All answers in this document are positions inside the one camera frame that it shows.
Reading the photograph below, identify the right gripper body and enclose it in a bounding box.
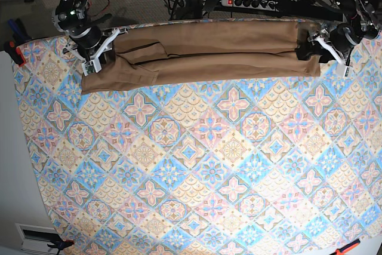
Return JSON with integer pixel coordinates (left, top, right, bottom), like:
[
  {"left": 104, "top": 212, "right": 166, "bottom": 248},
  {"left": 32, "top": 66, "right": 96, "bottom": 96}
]
[{"left": 63, "top": 27, "right": 128, "bottom": 67}]

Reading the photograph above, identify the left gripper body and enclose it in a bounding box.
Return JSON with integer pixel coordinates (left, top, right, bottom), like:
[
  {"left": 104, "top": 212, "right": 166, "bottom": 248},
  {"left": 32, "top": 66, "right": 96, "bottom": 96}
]
[{"left": 308, "top": 30, "right": 350, "bottom": 66}]

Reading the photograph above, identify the brown t-shirt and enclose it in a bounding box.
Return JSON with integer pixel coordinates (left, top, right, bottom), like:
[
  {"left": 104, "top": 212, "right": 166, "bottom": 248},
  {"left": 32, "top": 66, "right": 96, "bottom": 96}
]
[{"left": 81, "top": 20, "right": 321, "bottom": 94}]

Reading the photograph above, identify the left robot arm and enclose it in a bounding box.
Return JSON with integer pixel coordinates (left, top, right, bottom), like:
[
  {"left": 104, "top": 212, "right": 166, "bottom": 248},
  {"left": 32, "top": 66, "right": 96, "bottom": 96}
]
[{"left": 91, "top": 0, "right": 379, "bottom": 90}]

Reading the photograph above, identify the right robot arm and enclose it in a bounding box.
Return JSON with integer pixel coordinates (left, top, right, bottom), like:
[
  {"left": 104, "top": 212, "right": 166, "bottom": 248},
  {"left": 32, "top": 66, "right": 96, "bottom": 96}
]
[{"left": 52, "top": 0, "right": 128, "bottom": 76}]

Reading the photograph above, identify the red black clamp left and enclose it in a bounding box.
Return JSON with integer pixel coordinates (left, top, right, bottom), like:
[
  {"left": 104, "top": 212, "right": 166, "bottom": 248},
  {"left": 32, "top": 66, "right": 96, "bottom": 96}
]
[{"left": 3, "top": 41, "right": 26, "bottom": 67}]

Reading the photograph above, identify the patterned tablecloth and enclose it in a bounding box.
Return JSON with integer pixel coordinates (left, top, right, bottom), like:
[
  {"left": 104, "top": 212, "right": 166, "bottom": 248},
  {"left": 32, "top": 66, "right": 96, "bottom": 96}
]
[{"left": 13, "top": 36, "right": 381, "bottom": 254}]

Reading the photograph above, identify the orange black clamp bottom left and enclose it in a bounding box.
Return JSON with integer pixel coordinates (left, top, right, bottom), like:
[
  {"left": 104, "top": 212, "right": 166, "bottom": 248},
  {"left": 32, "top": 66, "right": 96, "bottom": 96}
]
[{"left": 47, "top": 234, "right": 75, "bottom": 251}]

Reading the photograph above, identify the white floor vent box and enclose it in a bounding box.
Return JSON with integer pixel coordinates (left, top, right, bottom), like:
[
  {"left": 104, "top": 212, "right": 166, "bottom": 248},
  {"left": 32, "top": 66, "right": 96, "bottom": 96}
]
[{"left": 16, "top": 223, "right": 59, "bottom": 254}]

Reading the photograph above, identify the orange clamp bottom right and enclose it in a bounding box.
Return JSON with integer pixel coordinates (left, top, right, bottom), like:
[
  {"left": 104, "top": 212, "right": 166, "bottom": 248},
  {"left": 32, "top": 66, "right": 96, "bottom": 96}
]
[{"left": 333, "top": 239, "right": 361, "bottom": 255}]

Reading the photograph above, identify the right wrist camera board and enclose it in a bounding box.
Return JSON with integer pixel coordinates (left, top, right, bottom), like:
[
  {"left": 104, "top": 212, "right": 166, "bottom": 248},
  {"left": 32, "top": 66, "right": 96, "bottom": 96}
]
[{"left": 81, "top": 60, "right": 102, "bottom": 76}]

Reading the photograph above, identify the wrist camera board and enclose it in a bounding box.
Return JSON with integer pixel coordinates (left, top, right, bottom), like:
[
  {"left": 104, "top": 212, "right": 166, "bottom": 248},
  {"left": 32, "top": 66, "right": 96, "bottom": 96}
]
[
  {"left": 81, "top": 60, "right": 102, "bottom": 76},
  {"left": 335, "top": 63, "right": 352, "bottom": 78}
]

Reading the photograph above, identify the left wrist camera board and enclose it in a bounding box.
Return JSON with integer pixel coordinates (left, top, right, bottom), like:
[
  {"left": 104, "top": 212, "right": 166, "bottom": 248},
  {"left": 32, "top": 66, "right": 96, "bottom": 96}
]
[{"left": 335, "top": 63, "right": 352, "bottom": 78}]

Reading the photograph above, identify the power strip with red switch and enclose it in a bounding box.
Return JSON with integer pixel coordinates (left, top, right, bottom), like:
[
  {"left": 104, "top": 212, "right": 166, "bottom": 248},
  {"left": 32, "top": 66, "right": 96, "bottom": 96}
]
[{"left": 220, "top": 0, "right": 279, "bottom": 12}]

